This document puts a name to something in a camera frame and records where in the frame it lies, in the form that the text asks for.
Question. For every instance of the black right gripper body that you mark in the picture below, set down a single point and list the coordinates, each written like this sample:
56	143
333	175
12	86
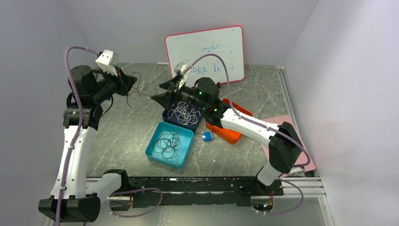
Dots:
189	94

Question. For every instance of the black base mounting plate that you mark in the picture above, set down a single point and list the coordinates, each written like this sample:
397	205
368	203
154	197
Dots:
239	190

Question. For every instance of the small blue white object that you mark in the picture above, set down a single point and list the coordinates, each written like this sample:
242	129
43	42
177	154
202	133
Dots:
207	136

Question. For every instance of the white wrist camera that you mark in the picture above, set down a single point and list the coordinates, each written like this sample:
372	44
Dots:
179	70
106	61

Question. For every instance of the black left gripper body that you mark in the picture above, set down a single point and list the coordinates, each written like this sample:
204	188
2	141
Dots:
109	85

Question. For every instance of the pink-framed whiteboard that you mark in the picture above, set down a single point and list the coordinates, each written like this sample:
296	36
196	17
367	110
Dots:
226	49

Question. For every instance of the dark blue square tray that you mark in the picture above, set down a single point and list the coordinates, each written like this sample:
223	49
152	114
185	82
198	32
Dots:
184	115

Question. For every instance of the teal square tray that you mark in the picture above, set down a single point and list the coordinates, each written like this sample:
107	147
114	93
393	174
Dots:
170	145

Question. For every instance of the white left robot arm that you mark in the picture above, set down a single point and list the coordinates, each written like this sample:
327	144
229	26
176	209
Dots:
74	162

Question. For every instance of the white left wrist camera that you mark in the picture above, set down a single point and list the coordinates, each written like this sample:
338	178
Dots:
106	61

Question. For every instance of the orange square tray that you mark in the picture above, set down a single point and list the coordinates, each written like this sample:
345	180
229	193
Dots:
228	135

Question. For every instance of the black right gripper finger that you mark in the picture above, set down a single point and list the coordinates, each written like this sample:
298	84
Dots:
172	83
166	100

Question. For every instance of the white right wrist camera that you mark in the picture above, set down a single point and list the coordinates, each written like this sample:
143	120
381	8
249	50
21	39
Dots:
179	70

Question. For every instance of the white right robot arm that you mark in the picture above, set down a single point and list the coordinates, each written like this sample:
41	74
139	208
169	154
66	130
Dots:
281	140

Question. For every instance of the aluminium frame rail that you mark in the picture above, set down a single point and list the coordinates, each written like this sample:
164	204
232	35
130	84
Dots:
301	188

